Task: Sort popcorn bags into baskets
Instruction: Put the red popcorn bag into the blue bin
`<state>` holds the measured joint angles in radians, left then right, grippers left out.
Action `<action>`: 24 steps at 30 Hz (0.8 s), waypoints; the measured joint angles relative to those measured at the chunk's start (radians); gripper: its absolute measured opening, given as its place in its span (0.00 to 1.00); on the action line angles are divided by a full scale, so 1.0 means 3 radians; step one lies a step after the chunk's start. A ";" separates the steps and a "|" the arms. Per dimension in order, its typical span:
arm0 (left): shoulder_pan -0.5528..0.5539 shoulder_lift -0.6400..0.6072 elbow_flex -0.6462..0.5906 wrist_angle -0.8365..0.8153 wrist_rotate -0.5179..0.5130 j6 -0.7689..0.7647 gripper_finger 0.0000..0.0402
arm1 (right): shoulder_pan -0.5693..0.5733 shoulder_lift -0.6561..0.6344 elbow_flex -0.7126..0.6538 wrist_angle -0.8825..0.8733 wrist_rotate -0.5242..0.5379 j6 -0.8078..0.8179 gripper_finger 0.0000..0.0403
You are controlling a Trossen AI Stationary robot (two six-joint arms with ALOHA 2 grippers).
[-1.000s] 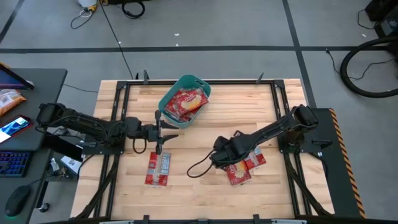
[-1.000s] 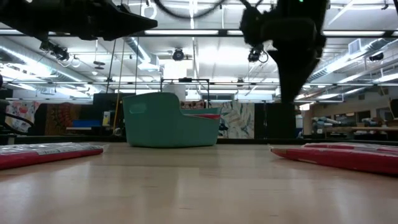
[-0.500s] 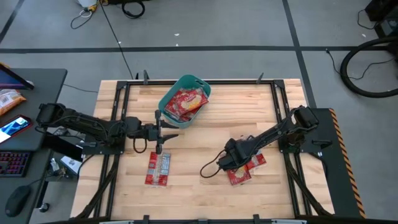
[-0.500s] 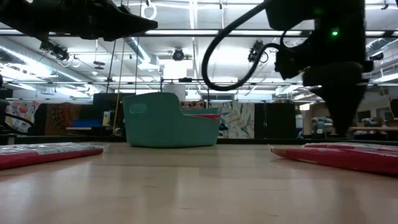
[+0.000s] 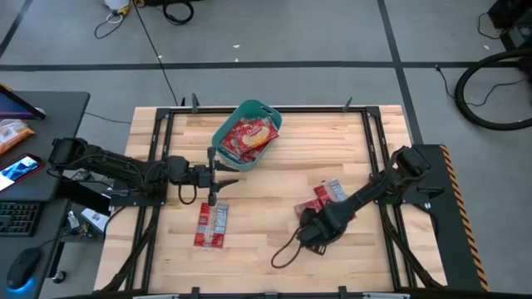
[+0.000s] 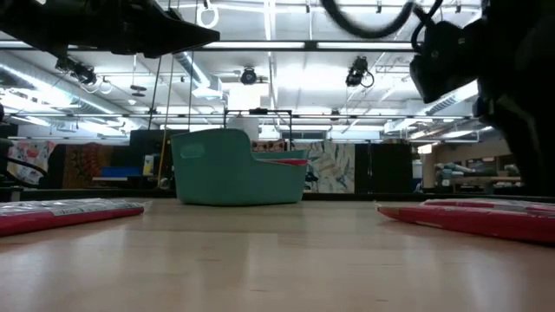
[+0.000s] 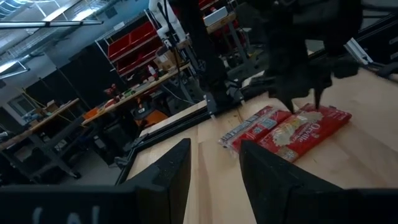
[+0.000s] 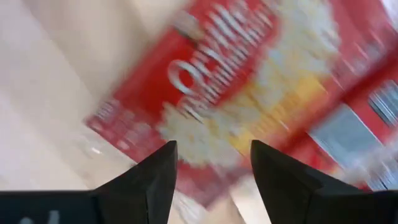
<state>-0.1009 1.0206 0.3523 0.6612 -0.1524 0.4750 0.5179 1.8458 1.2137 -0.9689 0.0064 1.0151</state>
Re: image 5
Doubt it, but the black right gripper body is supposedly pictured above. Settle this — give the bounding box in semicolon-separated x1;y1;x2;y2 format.
297;206;348;250

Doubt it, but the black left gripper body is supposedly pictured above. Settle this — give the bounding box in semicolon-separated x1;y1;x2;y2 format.
189;146;218;207

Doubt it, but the teal plastic basket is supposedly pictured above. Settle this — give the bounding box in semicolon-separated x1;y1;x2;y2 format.
210;98;283;173

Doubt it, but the white box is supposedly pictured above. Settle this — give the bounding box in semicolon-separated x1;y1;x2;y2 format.
81;207;111;233

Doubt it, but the black hazard-striped base platform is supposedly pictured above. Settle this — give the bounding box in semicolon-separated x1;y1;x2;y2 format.
411;144;490;292

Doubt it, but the black desk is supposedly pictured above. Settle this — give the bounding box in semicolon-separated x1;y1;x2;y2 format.
0;91;91;299

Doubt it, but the phone in red case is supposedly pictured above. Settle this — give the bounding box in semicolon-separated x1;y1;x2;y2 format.
0;153;45;193

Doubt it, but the black backlit keyboard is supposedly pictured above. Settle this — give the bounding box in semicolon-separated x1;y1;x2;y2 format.
0;202;43;238

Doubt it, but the white floor object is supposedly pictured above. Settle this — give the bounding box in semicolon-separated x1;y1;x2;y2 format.
103;0;131;12

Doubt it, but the orange snack bag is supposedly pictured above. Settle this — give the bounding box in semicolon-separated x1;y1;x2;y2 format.
0;119;37;156

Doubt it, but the tablet screen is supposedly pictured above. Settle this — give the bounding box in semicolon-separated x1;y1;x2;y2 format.
0;82;47;121

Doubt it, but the black computer mouse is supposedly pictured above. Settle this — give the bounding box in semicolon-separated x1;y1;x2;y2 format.
6;247;43;290

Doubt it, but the black equipment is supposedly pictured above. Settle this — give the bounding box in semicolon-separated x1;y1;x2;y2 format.
488;0;532;53

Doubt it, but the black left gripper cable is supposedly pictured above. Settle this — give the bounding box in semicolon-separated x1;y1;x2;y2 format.
177;182;200;206

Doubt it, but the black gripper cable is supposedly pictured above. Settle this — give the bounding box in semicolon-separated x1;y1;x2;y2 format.
177;182;200;206
270;226;307;270

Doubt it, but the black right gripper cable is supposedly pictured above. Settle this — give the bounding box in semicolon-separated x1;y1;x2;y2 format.
270;226;307;270

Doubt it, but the thin black floor cable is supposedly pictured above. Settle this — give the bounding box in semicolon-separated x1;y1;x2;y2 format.
434;64;525;107
84;110;132;125
476;12;504;41

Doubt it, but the long black floor cable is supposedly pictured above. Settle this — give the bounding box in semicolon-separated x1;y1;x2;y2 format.
131;0;180;107

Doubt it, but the black coiled cable loop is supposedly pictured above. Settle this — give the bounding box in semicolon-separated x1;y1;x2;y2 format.
161;0;195;27

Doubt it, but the white and black floor cable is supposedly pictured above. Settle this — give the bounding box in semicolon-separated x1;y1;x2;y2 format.
94;11;126;40

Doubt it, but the thick black hose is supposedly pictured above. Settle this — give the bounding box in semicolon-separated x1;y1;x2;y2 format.
454;48;532;132

